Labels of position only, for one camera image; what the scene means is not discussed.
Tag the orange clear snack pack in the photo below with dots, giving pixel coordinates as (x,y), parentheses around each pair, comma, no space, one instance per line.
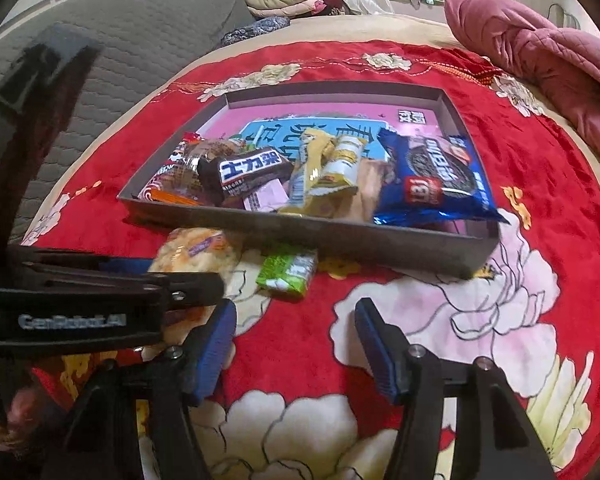
(361,206)

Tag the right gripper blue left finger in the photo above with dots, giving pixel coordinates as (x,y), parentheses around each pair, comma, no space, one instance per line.
(206,350)

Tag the dark Snickers bar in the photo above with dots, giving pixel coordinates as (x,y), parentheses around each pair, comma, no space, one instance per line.
(237,176)

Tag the pink book in tray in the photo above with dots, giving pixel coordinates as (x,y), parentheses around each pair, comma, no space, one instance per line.
(281,125)

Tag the white yellow wafer bar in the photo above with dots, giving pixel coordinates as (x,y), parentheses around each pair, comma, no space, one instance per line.
(339,176)

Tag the red panda candy pack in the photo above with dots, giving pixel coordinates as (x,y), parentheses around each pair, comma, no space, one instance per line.
(176,181)

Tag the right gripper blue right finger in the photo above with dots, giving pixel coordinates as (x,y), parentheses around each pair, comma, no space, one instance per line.
(385,348)

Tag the yellow Alpenliebe candy pack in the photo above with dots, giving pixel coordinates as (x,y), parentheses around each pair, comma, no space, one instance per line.
(315,148)

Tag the grey box lid tray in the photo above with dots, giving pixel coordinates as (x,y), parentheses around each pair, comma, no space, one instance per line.
(456,248)

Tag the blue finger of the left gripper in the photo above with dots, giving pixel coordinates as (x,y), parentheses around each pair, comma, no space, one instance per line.
(123,265)
(185,290)

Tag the blue patterned pillow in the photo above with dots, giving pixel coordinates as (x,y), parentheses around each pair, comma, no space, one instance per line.
(259,28)

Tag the blue Oreo cookie pack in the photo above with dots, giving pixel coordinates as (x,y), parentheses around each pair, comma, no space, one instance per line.
(433,179)

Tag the small purple candy box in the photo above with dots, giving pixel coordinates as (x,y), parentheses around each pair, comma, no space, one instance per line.
(268,198)

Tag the grey quilted headboard cover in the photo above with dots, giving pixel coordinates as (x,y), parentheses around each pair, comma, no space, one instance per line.
(144,44)

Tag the pink quilted duvet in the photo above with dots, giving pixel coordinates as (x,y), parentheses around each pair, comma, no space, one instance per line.
(564,63)

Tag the green small snack pack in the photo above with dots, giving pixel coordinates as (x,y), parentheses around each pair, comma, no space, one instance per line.
(288,270)

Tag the beige bed sheet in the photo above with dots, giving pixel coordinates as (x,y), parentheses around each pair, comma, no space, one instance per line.
(343,28)

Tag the orange-edged clear biscuit bag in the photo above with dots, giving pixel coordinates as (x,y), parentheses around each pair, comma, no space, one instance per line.
(211,148)

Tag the red floral blanket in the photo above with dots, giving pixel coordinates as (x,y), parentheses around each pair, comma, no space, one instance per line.
(297,400)

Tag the yellow rice cracker bag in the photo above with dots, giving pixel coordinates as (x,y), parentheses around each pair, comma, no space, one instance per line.
(198,260)

